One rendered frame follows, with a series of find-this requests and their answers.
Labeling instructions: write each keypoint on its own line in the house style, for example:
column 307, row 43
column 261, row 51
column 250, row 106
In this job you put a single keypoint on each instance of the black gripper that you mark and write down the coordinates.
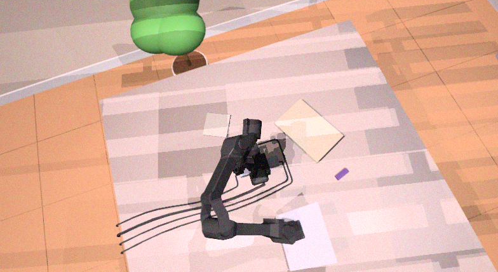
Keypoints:
column 258, row 177

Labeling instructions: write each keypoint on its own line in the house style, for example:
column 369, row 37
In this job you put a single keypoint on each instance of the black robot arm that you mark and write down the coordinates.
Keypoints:
column 236, row 153

